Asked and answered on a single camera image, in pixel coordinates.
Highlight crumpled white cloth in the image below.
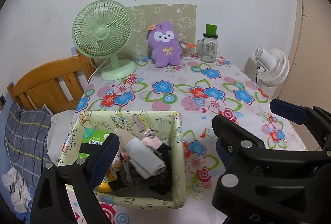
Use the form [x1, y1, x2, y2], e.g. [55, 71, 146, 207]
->
[2, 167, 32, 213]

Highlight grey plaid pillow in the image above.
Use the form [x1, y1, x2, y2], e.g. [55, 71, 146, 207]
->
[4, 102, 54, 189]

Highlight colourful cartoon packet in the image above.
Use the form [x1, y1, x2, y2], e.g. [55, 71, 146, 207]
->
[98, 152, 130, 193]

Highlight green tissue pack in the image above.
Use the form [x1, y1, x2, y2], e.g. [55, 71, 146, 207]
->
[78, 127, 110, 159]

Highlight green patterned backboard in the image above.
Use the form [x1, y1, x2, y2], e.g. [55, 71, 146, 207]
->
[126, 3, 197, 61]

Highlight white floor fan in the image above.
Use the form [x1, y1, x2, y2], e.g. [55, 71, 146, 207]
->
[253, 47, 289, 87]

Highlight floral tablecloth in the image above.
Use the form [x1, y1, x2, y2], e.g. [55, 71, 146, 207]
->
[73, 56, 306, 223]

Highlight small cup orange item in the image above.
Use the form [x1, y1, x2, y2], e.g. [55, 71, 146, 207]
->
[180, 42, 197, 60]

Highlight green desk fan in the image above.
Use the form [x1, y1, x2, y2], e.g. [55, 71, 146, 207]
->
[72, 0, 137, 81]

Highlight dark grey gloves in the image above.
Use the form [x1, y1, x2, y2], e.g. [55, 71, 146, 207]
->
[117, 143, 173, 195]

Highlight pink cat wet wipes pack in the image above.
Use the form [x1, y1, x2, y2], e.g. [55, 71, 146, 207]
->
[139, 129, 163, 150]

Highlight yellow fabric storage box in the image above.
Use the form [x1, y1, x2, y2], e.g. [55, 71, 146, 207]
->
[58, 111, 185, 210]

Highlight beige white socks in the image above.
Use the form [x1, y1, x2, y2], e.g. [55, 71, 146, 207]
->
[114, 128, 166, 179]

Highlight beige wardrobe door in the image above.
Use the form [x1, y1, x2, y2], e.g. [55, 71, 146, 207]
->
[273, 0, 330, 110]

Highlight glass jar green lid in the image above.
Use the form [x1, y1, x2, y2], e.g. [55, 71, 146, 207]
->
[196, 24, 218, 63]

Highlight purple plush toy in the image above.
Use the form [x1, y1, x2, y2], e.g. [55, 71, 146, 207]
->
[148, 21, 182, 68]

